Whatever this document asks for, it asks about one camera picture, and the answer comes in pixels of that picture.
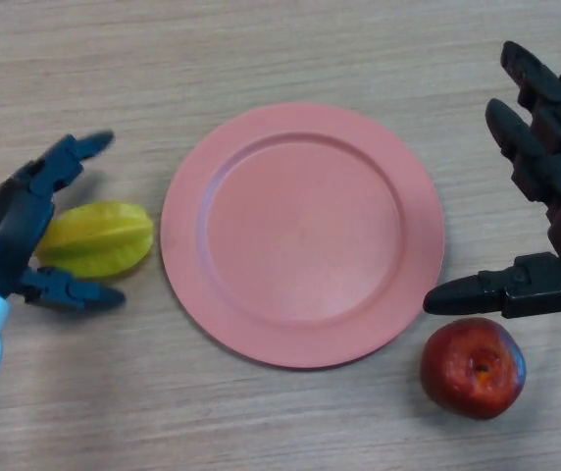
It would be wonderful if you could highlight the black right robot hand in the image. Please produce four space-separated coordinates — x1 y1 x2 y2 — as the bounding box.
422 40 561 321

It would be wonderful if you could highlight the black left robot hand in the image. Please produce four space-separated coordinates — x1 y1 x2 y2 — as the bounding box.
0 130 128 312

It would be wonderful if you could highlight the yellow starfruit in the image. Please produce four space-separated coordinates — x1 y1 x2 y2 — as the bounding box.
32 199 156 283

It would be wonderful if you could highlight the pink round plate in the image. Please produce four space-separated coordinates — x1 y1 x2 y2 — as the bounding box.
159 101 446 370

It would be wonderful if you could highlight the red apple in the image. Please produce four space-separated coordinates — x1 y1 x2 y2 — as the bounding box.
419 317 527 421

